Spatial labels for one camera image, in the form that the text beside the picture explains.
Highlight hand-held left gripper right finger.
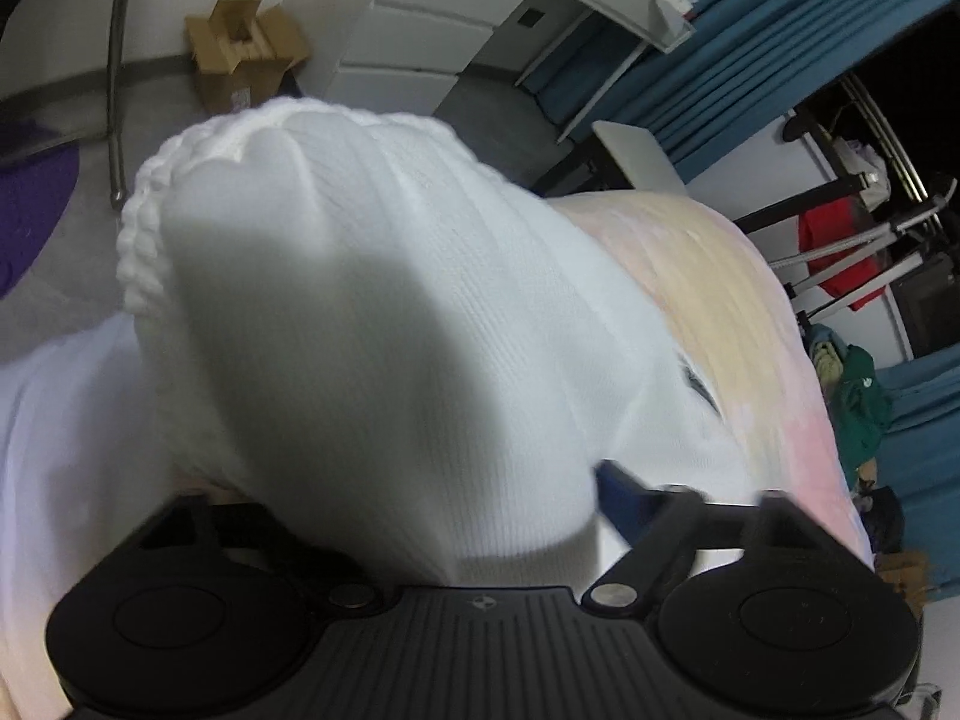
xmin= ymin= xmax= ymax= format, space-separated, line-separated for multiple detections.
xmin=587 ymin=459 xmax=824 ymax=614

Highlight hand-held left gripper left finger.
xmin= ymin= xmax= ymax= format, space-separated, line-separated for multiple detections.
xmin=139 ymin=496 xmax=381 ymax=614

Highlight white pants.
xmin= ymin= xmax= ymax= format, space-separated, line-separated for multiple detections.
xmin=0 ymin=96 xmax=758 ymax=698

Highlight pastel bed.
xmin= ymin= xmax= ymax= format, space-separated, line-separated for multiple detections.
xmin=544 ymin=191 xmax=877 ymax=578

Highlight green garment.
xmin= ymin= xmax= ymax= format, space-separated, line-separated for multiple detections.
xmin=831 ymin=345 xmax=899 ymax=470

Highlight brown paper bag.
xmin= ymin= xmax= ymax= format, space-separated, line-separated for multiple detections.
xmin=877 ymin=551 xmax=932 ymax=602

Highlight red garment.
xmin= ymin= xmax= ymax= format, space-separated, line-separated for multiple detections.
xmin=796 ymin=199 xmax=891 ymax=314

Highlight white side table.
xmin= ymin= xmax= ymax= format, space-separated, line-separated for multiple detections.
xmin=592 ymin=120 xmax=687 ymax=194

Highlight silver tripod stand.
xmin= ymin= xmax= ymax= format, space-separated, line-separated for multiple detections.
xmin=765 ymin=176 xmax=960 ymax=316

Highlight folded black white stand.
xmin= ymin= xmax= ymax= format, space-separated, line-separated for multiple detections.
xmin=784 ymin=109 xmax=886 ymax=192

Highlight purple rug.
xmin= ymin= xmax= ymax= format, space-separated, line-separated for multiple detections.
xmin=0 ymin=142 xmax=81 ymax=302

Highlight metal railing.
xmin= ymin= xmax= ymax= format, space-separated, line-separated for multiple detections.
xmin=840 ymin=75 xmax=931 ymax=203

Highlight cardboard box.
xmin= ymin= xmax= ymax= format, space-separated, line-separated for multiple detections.
xmin=186 ymin=0 xmax=313 ymax=115

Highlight dark window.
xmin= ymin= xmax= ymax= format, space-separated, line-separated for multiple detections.
xmin=847 ymin=34 xmax=960 ymax=203

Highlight metal pole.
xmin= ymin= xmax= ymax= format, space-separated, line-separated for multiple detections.
xmin=107 ymin=0 xmax=141 ymax=209

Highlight white drawer cabinet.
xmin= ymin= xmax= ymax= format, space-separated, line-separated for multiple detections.
xmin=330 ymin=0 xmax=497 ymax=98

